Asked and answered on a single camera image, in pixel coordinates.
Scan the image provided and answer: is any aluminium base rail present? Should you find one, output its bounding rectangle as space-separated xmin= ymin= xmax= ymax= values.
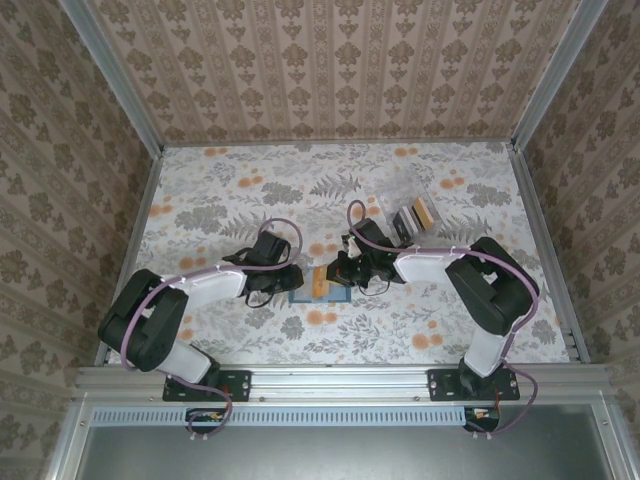
xmin=74 ymin=364 xmax=614 ymax=401

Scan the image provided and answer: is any aluminium corner post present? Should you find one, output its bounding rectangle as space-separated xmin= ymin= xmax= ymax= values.
xmin=59 ymin=0 xmax=166 ymax=156
xmin=510 ymin=0 xmax=609 ymax=151

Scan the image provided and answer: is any grey sheet metal panel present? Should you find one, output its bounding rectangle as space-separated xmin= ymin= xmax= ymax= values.
xmin=74 ymin=404 xmax=621 ymax=480

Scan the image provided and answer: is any teal leather card holder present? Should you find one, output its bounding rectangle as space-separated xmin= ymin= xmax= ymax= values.
xmin=288 ymin=266 xmax=353 ymax=305

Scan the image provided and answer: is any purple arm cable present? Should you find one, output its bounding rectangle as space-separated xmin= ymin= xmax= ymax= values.
xmin=121 ymin=217 xmax=304 ymax=444
xmin=347 ymin=199 xmax=542 ymax=441

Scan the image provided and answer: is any gold VIP card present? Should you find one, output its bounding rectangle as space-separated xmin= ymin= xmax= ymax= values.
xmin=310 ymin=266 xmax=335 ymax=300

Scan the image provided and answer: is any stack of white cards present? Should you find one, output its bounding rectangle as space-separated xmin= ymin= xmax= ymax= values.
xmin=402 ymin=202 xmax=422 ymax=235

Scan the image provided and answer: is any aluminium side rail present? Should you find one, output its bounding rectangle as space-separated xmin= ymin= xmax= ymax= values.
xmin=505 ymin=142 xmax=592 ymax=366
xmin=93 ymin=144 xmax=166 ymax=366

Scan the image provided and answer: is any floral patterned table mat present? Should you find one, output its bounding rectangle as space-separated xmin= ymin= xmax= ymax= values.
xmin=105 ymin=142 xmax=576 ymax=367

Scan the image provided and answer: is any grey slotted cable duct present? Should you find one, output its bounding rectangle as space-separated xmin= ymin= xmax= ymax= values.
xmin=92 ymin=405 xmax=469 ymax=427

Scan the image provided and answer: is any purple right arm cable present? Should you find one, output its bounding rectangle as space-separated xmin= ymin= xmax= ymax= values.
xmin=347 ymin=199 xmax=542 ymax=441

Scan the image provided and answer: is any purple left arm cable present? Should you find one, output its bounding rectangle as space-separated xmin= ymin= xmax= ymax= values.
xmin=121 ymin=217 xmax=304 ymax=444

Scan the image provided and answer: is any black controller board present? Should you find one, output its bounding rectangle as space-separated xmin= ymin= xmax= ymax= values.
xmin=185 ymin=407 xmax=227 ymax=435
xmin=463 ymin=405 xmax=501 ymax=434

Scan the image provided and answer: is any thin black camera cable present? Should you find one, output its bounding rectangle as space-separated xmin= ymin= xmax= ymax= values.
xmin=357 ymin=277 xmax=394 ymax=297
xmin=243 ymin=287 xmax=276 ymax=309

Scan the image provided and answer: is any stack of gold cards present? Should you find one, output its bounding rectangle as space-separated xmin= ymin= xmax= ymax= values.
xmin=412 ymin=195 xmax=435 ymax=232

